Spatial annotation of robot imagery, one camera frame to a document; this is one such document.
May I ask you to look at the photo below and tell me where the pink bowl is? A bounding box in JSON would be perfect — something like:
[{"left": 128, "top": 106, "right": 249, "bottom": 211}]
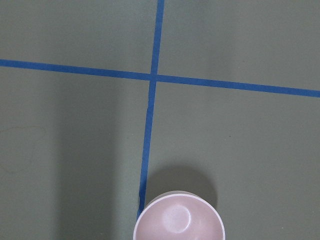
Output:
[{"left": 132, "top": 190, "right": 226, "bottom": 240}]

